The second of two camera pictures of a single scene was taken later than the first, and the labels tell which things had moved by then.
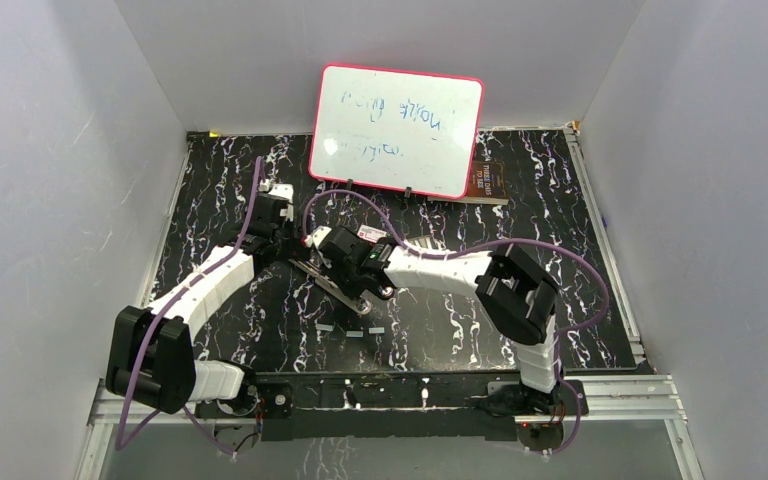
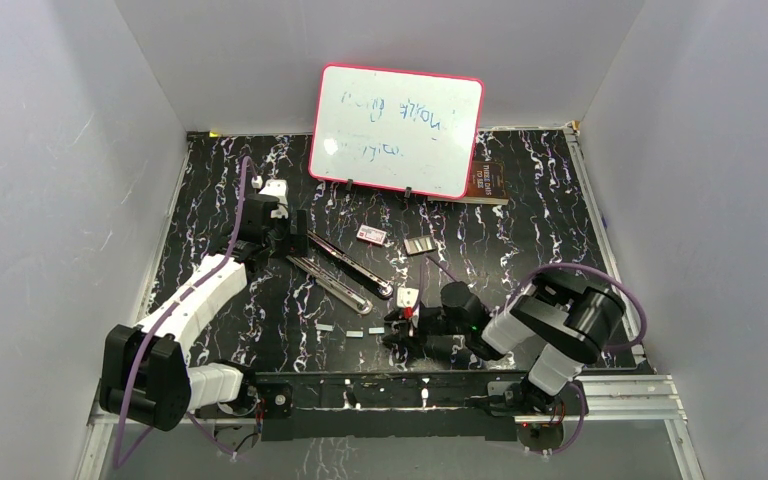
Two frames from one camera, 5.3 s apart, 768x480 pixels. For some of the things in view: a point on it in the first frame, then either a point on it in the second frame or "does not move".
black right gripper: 332,271 → 404,341
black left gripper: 294,249 does not move
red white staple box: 370,234 does not move
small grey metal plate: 427,242 does not move
